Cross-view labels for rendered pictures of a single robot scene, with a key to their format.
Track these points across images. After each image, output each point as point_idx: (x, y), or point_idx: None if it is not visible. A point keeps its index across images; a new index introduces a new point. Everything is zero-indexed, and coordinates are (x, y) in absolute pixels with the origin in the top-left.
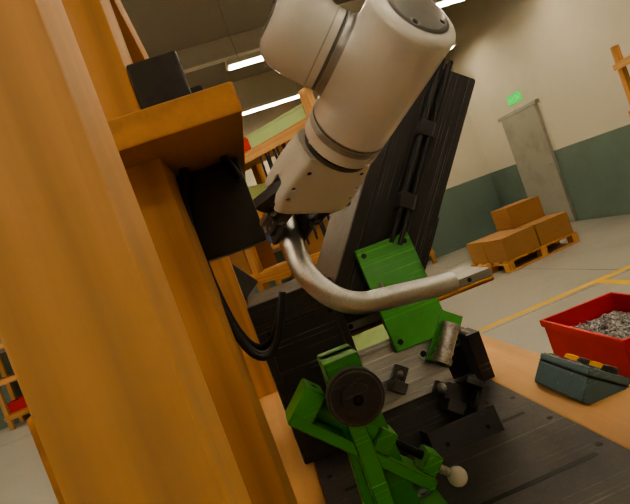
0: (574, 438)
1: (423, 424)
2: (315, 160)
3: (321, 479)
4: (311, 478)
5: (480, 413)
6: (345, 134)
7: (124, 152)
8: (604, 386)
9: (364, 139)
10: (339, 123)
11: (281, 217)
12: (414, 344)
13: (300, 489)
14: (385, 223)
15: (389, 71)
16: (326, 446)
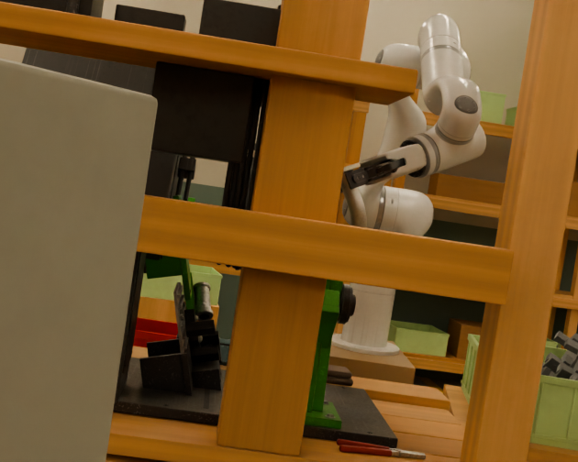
0: None
1: (191, 368)
2: (425, 165)
3: (164, 407)
4: (125, 415)
5: (221, 361)
6: (444, 164)
7: (398, 98)
8: None
9: (441, 170)
10: (447, 159)
11: (378, 178)
12: (191, 296)
13: (138, 421)
14: (175, 180)
15: (472, 156)
16: (121, 386)
